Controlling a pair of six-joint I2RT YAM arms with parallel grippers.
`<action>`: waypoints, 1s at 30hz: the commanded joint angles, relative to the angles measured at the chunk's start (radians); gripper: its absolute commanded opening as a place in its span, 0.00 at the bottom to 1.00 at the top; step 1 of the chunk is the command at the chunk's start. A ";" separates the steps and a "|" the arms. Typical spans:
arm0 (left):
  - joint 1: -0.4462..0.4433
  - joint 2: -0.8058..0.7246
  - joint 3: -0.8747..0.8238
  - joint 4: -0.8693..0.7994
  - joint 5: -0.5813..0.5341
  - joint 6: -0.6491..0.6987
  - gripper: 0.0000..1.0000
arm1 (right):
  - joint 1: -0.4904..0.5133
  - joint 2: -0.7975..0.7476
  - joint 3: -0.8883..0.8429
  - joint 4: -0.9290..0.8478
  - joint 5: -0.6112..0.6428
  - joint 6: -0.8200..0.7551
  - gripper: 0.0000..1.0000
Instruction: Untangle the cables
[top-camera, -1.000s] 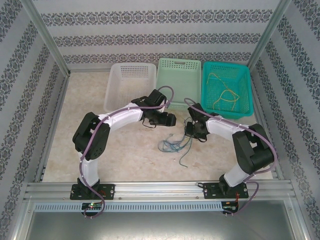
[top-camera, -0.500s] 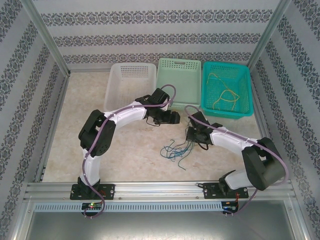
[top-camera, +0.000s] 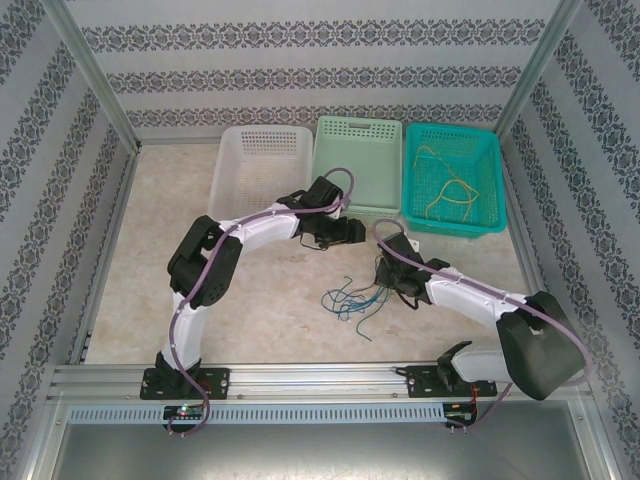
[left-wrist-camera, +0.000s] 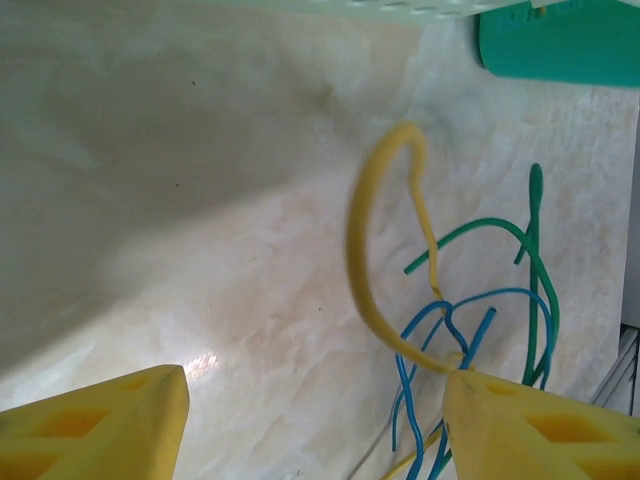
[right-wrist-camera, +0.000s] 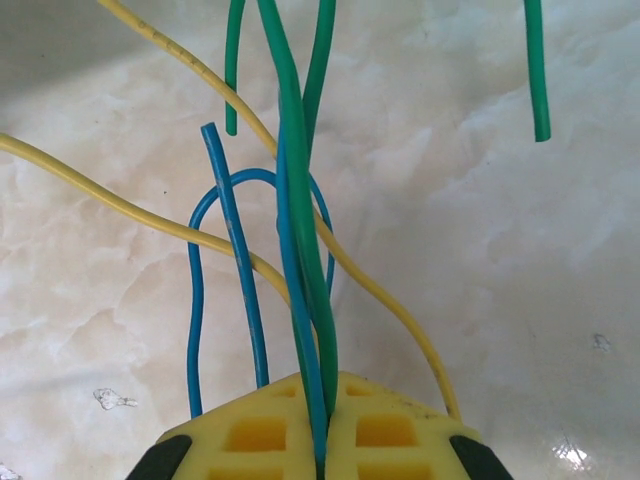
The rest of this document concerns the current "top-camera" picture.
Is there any blue cable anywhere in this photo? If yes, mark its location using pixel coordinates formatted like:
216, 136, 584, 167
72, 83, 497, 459
333, 273, 391, 314
319, 285, 389, 321

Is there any yellow cable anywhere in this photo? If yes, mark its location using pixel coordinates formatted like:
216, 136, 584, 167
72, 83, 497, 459
424, 177, 480, 222
412, 144, 456, 177

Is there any light green plastic basket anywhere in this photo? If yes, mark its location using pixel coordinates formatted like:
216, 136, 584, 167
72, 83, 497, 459
310, 115, 404, 220

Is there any white plastic basket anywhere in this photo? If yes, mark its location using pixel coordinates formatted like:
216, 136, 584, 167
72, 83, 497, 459
207, 125, 315, 219

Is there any small controller board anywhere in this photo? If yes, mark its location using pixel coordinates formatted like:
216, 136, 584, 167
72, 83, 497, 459
163, 404, 206, 421
444, 407, 479, 426

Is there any teal plastic basket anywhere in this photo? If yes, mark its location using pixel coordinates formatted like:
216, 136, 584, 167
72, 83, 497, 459
402, 122, 509, 240

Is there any grey metal panel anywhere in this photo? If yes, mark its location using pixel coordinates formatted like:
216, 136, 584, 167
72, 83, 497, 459
24, 422, 614, 480

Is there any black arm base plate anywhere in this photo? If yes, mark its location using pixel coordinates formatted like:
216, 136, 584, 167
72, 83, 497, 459
405, 364, 499, 400
139, 367, 231, 401

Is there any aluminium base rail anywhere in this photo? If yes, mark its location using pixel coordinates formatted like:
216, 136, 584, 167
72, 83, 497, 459
47, 362, 594, 404

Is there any slotted grey cable duct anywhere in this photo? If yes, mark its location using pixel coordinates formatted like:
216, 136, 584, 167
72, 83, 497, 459
67, 402, 446, 425

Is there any aluminium frame post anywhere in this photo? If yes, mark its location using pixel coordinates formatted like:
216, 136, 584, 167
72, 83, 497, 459
496, 0, 587, 135
39, 0, 142, 150

